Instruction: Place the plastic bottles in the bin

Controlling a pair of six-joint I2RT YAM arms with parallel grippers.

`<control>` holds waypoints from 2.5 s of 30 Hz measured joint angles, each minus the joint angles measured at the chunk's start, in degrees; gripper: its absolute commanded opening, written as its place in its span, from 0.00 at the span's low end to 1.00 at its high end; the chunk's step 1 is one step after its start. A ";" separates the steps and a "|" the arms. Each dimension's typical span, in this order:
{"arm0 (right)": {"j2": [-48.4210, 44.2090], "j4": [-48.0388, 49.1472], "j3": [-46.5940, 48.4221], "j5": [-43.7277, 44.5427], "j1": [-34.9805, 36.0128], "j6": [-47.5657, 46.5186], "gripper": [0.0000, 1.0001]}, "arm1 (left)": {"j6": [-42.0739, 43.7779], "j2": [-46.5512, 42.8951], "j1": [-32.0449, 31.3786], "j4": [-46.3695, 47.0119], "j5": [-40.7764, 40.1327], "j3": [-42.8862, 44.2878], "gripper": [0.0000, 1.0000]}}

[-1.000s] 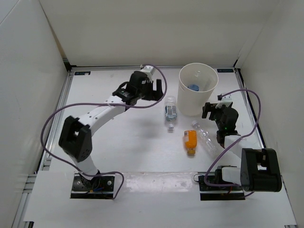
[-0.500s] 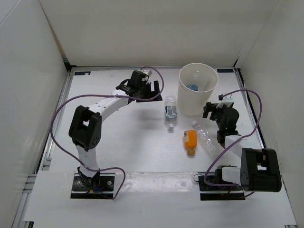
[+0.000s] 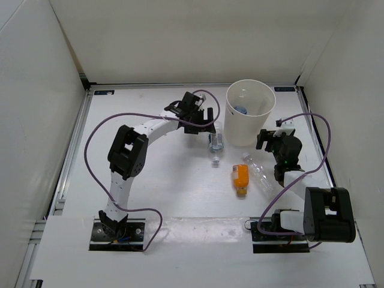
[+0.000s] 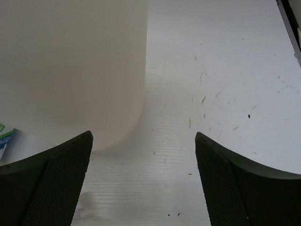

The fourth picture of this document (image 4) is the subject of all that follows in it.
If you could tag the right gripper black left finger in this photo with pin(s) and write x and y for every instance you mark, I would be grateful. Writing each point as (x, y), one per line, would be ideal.
(43, 190)

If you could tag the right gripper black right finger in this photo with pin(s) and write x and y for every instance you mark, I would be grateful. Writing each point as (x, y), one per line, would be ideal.
(242, 192)

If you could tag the white plastic bin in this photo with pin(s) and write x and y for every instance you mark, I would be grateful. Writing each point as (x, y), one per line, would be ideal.
(70, 66)

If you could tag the aluminium table frame rail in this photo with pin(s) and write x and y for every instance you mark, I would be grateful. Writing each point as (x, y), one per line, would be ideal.
(290, 11)

